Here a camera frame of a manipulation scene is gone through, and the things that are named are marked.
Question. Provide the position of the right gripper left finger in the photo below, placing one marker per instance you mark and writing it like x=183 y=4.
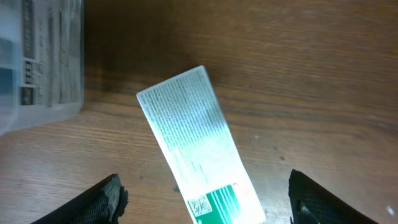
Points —
x=104 y=203

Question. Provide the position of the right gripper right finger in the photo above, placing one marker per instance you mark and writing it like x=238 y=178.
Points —
x=312 y=203

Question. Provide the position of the white green medicine box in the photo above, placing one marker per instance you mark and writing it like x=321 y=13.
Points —
x=187 y=121

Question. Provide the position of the clear plastic container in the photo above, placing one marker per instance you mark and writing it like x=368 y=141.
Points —
x=42 y=62

